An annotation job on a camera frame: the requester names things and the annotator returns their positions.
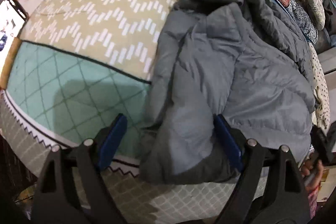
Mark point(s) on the patterned beige teal bedsheet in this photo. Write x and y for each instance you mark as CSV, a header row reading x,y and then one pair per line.
x,y
80,64

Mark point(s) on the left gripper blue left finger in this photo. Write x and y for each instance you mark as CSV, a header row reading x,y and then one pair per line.
x,y
109,139

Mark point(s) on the grey puffer jacket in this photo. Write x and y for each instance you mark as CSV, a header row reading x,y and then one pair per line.
x,y
245,60

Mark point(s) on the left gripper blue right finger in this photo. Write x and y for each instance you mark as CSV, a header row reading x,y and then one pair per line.
x,y
228,142

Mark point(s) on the person's right hand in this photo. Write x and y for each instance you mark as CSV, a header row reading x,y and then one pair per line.
x,y
312,171

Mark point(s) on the smartphone with lit screen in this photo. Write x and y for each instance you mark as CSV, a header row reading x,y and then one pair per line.
x,y
13,17

